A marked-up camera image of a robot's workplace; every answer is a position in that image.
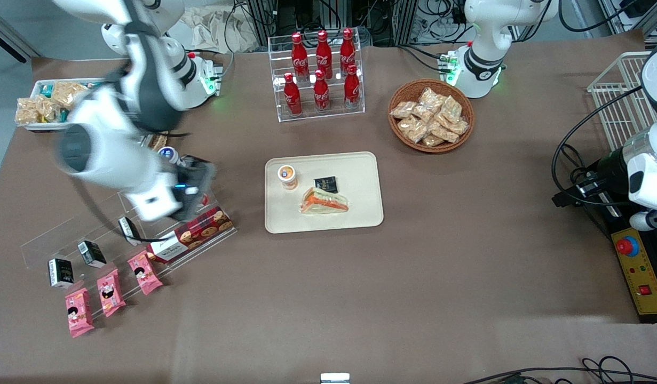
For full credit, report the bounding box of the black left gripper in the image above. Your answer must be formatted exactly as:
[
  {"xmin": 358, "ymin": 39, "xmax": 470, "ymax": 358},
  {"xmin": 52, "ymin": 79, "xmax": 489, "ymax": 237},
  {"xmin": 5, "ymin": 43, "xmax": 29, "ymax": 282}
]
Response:
[{"xmin": 552, "ymin": 171, "xmax": 626, "ymax": 210}]

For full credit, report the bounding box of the red cola bottle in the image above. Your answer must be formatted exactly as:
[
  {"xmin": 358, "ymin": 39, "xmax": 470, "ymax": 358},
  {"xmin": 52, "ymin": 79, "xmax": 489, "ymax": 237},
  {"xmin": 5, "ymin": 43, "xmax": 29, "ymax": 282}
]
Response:
[
  {"xmin": 315, "ymin": 30, "xmax": 333, "ymax": 79},
  {"xmin": 340, "ymin": 28, "xmax": 357, "ymax": 75},
  {"xmin": 291, "ymin": 32, "xmax": 309, "ymax": 82},
  {"xmin": 344, "ymin": 64, "xmax": 361, "ymax": 110},
  {"xmin": 283, "ymin": 73, "xmax": 302, "ymax": 116},
  {"xmin": 313, "ymin": 69, "xmax": 330, "ymax": 113}
]

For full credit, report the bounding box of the rice cracker snack pack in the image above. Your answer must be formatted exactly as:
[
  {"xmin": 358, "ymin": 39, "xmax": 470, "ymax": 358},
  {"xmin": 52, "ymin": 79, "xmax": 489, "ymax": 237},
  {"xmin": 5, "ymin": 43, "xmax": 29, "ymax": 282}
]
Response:
[
  {"xmin": 51, "ymin": 81, "xmax": 90, "ymax": 110},
  {"xmin": 15, "ymin": 97, "xmax": 60, "ymax": 126}
]

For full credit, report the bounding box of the pink snack packet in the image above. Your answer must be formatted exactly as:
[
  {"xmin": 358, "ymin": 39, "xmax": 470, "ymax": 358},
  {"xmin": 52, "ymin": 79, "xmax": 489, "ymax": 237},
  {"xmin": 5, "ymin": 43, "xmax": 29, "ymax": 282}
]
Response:
[
  {"xmin": 127, "ymin": 251, "xmax": 163, "ymax": 295},
  {"xmin": 97, "ymin": 268, "xmax": 126, "ymax": 318},
  {"xmin": 65, "ymin": 287, "xmax": 95, "ymax": 338}
]

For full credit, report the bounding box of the cream plastic tray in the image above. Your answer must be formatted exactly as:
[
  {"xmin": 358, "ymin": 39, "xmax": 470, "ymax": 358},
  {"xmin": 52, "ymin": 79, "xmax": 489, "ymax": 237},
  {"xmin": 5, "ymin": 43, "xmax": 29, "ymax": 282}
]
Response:
[{"xmin": 264, "ymin": 151, "xmax": 385, "ymax": 234}]

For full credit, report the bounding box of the clear acrylic stepped stand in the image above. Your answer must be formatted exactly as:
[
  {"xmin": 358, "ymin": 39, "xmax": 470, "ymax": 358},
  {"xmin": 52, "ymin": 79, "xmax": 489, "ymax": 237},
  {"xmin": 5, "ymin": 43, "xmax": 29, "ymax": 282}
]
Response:
[{"xmin": 20, "ymin": 160, "xmax": 238, "ymax": 321}]

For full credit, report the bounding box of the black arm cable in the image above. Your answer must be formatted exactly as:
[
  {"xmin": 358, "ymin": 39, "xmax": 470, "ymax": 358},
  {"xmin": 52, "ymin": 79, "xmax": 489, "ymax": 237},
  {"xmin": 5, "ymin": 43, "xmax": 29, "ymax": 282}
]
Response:
[{"xmin": 67, "ymin": 171, "xmax": 166, "ymax": 244}]

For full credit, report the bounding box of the clear acrylic bottle rack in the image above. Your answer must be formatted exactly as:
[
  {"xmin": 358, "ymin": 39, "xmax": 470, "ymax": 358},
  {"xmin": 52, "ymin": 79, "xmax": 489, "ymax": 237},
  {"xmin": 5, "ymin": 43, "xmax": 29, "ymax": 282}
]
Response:
[{"xmin": 268, "ymin": 29, "xmax": 365, "ymax": 123}]

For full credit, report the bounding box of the yellow control box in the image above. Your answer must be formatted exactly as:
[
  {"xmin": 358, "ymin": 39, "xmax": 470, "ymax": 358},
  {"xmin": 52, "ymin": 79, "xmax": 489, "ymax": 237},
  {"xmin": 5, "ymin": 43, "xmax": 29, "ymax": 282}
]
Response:
[{"xmin": 611, "ymin": 227, "xmax": 657, "ymax": 323}]

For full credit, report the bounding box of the red plaid cookie box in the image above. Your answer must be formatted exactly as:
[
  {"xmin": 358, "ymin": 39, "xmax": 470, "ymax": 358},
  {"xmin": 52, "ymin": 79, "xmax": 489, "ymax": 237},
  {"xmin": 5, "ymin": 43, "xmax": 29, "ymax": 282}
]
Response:
[{"xmin": 147, "ymin": 206, "xmax": 235, "ymax": 263}]

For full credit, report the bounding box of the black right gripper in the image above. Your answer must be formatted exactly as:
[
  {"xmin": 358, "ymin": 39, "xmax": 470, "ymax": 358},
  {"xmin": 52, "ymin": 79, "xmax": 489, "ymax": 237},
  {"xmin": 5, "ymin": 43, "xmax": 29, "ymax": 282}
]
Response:
[{"xmin": 171, "ymin": 156, "xmax": 217, "ymax": 222}]

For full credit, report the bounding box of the red emergency stop button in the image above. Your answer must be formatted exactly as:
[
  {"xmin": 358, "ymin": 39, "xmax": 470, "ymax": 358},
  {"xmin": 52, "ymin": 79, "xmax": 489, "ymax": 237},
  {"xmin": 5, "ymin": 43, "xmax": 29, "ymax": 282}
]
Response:
[{"xmin": 615, "ymin": 236, "xmax": 640, "ymax": 257}]

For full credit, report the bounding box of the round wicker basket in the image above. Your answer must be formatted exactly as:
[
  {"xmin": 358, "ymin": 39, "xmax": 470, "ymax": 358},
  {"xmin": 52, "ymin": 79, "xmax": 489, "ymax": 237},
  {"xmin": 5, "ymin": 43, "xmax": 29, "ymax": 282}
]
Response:
[{"xmin": 388, "ymin": 79, "xmax": 475, "ymax": 154}]

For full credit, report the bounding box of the oval wicker basket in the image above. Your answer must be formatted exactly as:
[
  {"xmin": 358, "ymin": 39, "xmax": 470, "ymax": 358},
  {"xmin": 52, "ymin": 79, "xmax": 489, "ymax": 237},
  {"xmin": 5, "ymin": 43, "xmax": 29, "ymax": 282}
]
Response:
[{"xmin": 146, "ymin": 132, "xmax": 170, "ymax": 154}]

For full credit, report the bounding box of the crumpled paper bag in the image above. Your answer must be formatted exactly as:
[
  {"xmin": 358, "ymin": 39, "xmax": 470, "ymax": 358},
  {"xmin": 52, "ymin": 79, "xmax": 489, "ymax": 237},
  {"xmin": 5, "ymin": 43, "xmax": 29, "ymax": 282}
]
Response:
[{"xmin": 184, "ymin": 4, "xmax": 260, "ymax": 54}]

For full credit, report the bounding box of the white wire basket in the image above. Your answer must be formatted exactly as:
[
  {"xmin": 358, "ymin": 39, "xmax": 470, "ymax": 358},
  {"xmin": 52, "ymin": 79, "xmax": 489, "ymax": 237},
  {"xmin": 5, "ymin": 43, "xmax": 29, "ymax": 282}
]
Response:
[{"xmin": 587, "ymin": 52, "xmax": 657, "ymax": 153}]

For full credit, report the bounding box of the orange gum bottle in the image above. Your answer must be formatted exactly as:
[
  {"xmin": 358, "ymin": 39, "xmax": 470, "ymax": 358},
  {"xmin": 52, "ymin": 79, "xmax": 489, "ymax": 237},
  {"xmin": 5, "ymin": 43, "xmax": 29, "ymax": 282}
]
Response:
[{"xmin": 278, "ymin": 165, "xmax": 299, "ymax": 191}]

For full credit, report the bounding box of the black looped cable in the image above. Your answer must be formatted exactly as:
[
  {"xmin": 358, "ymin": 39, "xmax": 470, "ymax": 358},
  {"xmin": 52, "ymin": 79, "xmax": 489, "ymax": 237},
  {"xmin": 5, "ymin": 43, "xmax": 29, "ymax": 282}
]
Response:
[{"xmin": 551, "ymin": 85, "xmax": 645, "ymax": 210}]

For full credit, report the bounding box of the black floor cable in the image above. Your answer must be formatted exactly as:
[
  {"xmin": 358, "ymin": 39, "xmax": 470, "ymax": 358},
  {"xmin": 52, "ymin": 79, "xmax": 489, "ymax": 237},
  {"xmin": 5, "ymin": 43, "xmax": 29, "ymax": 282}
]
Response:
[{"xmin": 462, "ymin": 356, "xmax": 657, "ymax": 384}]

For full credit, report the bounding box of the triangle sandwich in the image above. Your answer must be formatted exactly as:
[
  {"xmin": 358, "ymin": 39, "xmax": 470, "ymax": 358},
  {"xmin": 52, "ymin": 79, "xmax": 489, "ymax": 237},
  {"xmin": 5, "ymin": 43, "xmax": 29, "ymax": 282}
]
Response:
[{"xmin": 299, "ymin": 187, "xmax": 350, "ymax": 215}]

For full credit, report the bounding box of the blue gum bottle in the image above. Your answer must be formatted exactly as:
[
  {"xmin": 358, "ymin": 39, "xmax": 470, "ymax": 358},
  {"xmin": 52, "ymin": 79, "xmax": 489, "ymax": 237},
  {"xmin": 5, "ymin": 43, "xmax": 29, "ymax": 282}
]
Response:
[{"xmin": 157, "ymin": 146, "xmax": 183, "ymax": 167}]

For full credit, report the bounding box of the white snack bin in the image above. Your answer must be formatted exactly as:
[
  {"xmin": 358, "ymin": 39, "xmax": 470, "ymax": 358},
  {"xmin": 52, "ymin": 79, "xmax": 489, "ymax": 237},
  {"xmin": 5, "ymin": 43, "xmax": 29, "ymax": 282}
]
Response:
[{"xmin": 27, "ymin": 78, "xmax": 107, "ymax": 133}]

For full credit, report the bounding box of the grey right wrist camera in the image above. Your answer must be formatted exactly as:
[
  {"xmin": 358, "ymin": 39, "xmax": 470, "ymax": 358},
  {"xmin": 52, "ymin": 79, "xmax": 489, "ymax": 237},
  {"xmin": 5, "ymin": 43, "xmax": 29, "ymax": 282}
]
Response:
[{"xmin": 124, "ymin": 181, "xmax": 184, "ymax": 222}]

